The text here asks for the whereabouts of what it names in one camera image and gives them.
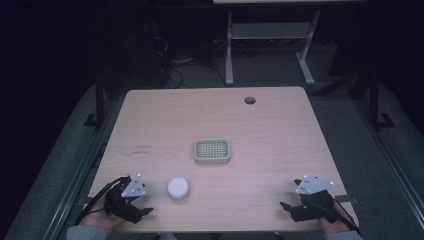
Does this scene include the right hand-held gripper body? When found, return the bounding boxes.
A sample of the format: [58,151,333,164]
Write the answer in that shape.
[293,174,338,224]

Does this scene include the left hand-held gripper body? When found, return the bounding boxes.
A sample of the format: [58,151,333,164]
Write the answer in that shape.
[103,172,148,225]

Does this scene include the white round soap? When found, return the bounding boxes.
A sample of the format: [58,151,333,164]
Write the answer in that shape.
[166,176,191,201]

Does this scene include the white mesh basket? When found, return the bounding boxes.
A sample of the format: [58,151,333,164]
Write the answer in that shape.
[193,138,232,166]

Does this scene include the person's left hand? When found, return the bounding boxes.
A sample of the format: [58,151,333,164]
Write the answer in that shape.
[79,201,125,232]

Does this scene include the person's right hand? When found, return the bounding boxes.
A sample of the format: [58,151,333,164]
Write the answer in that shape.
[316,201,356,235]

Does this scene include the black metal stand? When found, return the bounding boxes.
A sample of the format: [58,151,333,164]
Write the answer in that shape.
[83,78,108,128]
[365,63,397,132]

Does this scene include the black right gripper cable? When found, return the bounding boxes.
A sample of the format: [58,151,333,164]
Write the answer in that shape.
[331,198,362,236]

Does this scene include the metal floor rail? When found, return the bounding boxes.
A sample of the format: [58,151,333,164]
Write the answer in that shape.
[353,98,424,231]
[42,99,125,240]

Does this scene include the black floor cables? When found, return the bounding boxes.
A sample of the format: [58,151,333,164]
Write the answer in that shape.
[155,33,228,89]

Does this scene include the white metal desk frame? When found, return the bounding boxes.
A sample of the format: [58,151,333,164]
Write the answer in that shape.
[212,0,322,86]

